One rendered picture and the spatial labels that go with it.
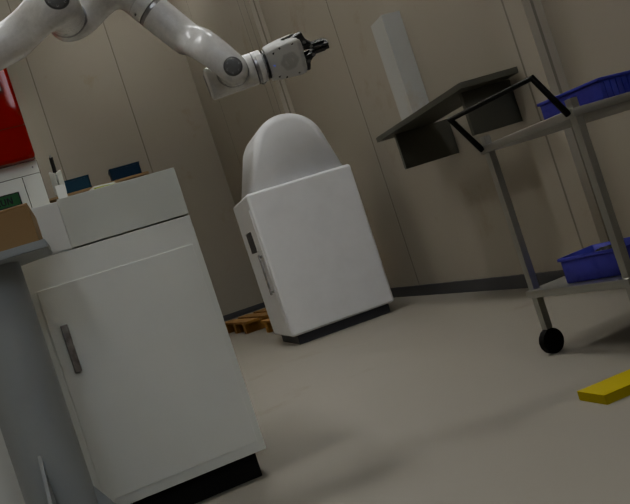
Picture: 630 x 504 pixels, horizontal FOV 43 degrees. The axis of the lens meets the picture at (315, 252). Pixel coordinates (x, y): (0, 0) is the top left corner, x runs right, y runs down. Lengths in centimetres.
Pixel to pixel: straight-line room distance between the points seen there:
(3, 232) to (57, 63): 1045
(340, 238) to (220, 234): 649
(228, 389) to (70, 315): 50
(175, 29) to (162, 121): 1010
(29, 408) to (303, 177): 388
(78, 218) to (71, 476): 74
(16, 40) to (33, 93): 1015
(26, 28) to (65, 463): 105
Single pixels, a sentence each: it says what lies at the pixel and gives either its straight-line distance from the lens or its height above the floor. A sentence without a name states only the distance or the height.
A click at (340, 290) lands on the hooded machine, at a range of 561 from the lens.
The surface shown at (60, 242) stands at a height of 84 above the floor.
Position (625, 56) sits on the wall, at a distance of 366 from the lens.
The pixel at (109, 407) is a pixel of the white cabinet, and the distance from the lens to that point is 237.
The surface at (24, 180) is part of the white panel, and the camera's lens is 304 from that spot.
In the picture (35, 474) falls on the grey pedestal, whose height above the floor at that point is 30.
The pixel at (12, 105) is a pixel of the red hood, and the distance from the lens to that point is 305.
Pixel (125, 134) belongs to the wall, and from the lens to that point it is 1213.
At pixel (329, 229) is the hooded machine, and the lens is 562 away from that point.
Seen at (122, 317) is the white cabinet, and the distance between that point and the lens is 236.
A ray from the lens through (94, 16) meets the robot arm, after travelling 222.
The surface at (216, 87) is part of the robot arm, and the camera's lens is 209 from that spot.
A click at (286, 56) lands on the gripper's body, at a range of 212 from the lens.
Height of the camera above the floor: 60
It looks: level
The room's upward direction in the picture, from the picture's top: 18 degrees counter-clockwise
